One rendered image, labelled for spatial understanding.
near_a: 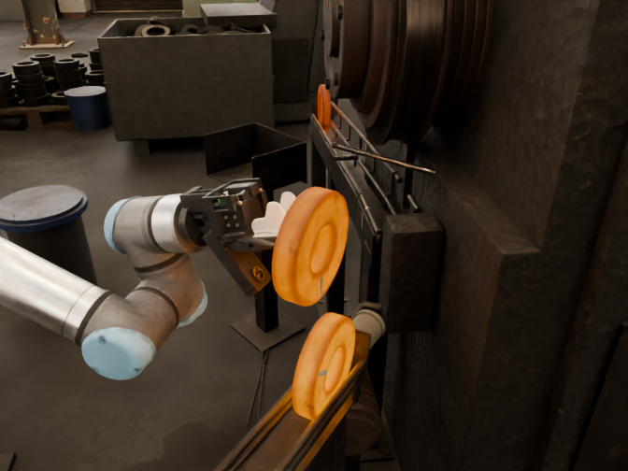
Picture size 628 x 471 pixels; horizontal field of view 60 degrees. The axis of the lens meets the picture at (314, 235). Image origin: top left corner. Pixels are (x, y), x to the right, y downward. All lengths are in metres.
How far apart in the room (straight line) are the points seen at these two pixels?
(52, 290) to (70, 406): 1.06
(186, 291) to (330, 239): 0.28
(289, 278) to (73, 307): 0.33
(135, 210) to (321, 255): 0.30
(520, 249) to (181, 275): 0.52
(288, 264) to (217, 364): 1.27
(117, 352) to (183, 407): 0.98
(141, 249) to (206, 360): 1.09
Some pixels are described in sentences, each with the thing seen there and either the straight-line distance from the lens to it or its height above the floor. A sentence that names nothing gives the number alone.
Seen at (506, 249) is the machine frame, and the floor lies 0.87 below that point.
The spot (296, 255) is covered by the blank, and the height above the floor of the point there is 0.93.
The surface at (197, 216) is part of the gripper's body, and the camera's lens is 0.80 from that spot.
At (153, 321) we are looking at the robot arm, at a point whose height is 0.77.
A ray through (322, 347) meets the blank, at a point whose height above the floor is 0.78.
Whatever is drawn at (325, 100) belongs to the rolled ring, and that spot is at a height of 0.69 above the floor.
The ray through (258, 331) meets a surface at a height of 0.01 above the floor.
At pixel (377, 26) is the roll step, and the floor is 1.13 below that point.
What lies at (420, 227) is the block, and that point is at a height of 0.80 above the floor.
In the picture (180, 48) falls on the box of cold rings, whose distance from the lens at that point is 3.52.
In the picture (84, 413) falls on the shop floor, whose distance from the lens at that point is 1.86.
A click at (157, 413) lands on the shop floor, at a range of 1.79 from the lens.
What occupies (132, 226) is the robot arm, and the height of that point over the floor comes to 0.88.
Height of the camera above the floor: 1.27
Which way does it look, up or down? 29 degrees down
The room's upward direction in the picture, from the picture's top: straight up
